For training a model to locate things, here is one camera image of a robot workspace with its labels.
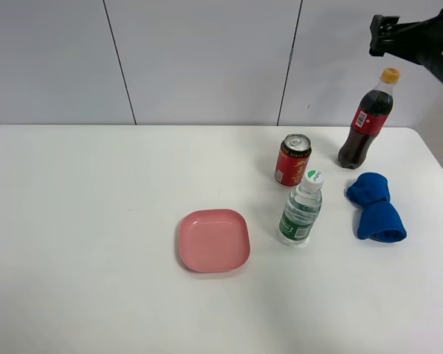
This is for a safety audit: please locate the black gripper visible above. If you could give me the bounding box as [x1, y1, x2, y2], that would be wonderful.
[369, 8, 443, 84]

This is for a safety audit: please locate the pink square plate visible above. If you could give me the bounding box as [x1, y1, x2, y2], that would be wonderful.
[177, 209, 250, 273]

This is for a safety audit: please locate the red drink can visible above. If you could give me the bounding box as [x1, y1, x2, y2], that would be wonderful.
[275, 133, 312, 187]

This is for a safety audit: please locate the blue folded cloth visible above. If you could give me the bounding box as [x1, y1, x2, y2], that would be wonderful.
[346, 173, 407, 243]

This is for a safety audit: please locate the clear water bottle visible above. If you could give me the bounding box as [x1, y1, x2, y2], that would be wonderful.
[278, 170, 324, 246]

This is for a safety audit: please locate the cola bottle yellow cap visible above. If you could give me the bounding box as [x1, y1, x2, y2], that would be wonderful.
[337, 67, 402, 170]

